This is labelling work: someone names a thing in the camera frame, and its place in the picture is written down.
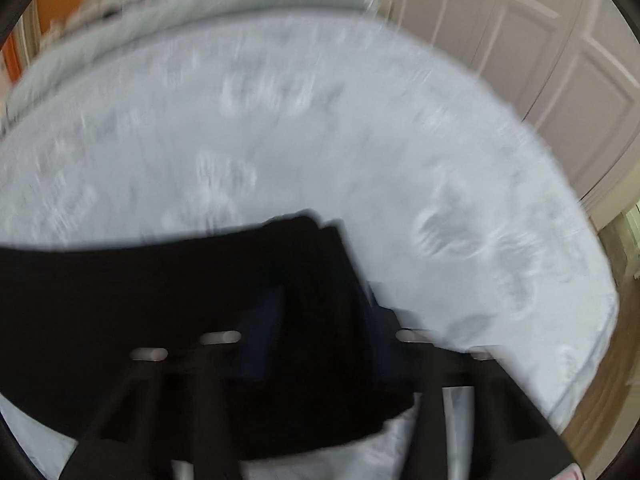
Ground black pants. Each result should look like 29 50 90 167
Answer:
0 215 416 461

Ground white wardrobe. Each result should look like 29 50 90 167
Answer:
360 0 640 221

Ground grey duvet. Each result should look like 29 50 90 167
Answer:
5 0 373 116

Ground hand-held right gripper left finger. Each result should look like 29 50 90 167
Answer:
57 285 287 480

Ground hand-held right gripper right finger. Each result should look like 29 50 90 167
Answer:
367 285 583 480

